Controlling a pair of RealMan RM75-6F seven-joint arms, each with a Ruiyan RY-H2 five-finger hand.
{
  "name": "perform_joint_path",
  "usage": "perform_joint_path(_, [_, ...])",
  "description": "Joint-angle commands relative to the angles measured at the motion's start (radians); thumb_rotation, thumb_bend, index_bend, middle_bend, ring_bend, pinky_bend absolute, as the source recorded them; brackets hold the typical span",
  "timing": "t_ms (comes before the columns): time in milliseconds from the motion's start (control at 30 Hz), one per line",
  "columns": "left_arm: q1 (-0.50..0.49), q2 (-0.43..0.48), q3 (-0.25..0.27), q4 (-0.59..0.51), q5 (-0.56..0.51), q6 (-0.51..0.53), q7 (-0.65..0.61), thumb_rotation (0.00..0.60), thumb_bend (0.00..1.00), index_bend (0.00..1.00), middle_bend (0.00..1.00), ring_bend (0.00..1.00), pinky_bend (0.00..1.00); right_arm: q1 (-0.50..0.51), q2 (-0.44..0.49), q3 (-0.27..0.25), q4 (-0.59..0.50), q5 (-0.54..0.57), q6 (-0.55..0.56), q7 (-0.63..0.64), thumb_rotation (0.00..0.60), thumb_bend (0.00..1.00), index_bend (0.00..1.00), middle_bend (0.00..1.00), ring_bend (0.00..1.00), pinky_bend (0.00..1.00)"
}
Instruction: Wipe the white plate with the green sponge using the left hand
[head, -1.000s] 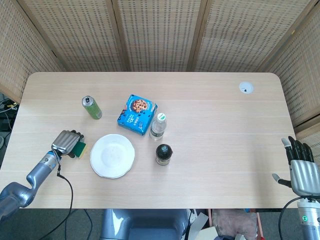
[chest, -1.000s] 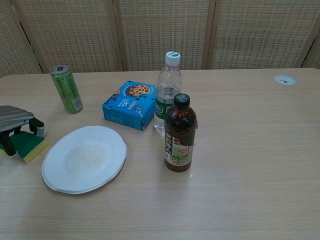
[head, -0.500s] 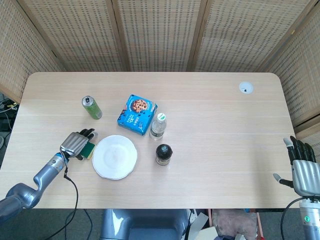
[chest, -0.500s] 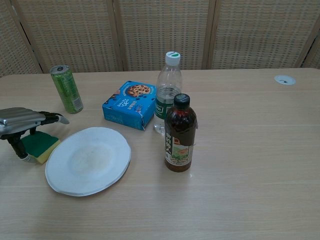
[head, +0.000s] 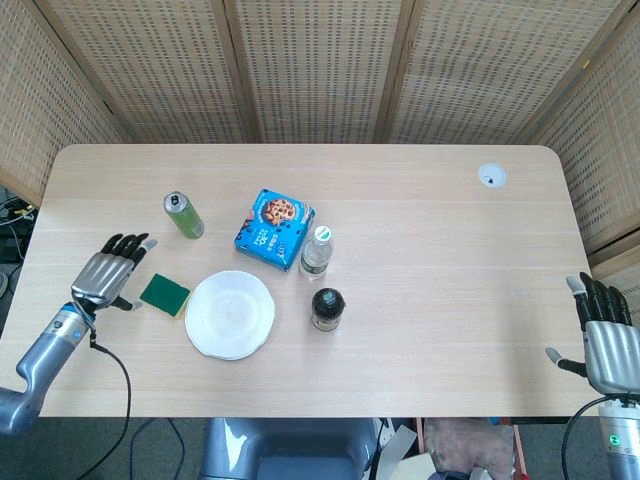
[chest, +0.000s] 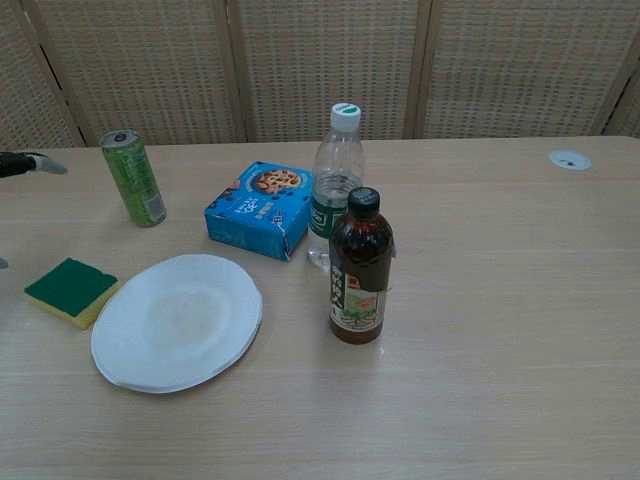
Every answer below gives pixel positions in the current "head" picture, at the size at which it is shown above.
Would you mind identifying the dark tea bottle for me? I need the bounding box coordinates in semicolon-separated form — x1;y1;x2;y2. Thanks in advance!
310;287;346;332

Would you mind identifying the clear plastic water bottle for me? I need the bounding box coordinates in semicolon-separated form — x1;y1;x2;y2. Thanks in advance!
298;224;335;281

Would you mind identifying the black equipment with cables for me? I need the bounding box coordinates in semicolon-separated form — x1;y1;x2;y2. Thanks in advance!
0;187;39;266

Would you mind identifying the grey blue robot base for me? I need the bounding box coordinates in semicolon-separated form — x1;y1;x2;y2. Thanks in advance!
198;417;379;480

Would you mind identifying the woven bamboo screen panel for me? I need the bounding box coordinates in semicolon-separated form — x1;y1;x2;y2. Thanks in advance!
382;0;634;146
34;0;259;146
0;0;129;207
589;244;640;326
222;0;417;146
519;0;640;261

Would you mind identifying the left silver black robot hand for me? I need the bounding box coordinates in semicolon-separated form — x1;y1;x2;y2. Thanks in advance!
70;232;159;312

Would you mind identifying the pink plastic bag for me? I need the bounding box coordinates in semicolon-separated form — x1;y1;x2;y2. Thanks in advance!
424;418;519;476

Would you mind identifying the black left hand cable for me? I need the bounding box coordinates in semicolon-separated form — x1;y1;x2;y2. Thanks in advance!
87;319;134;480

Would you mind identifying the white round cable grommet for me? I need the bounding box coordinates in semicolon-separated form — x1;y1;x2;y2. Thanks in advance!
477;163;508;189

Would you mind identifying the white round plate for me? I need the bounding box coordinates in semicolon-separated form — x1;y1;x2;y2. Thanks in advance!
184;270;277;361

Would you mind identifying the blue cookie box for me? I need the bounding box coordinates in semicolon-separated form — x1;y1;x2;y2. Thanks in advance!
233;188;317;273

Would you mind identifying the green drink can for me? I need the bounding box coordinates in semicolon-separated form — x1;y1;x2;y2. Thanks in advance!
162;191;206;240

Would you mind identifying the green yellow sponge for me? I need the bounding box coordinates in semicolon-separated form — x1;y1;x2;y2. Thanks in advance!
139;272;192;320

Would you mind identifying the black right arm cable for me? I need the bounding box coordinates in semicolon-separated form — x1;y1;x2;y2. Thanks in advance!
559;394;609;480

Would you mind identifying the black floor cable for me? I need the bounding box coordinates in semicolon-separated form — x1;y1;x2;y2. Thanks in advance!
130;417;187;471

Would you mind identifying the white cardboard piece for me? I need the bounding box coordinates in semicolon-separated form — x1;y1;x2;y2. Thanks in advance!
369;424;436;480

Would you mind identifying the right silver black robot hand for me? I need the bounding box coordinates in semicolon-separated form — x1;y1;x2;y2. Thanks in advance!
544;271;640;394

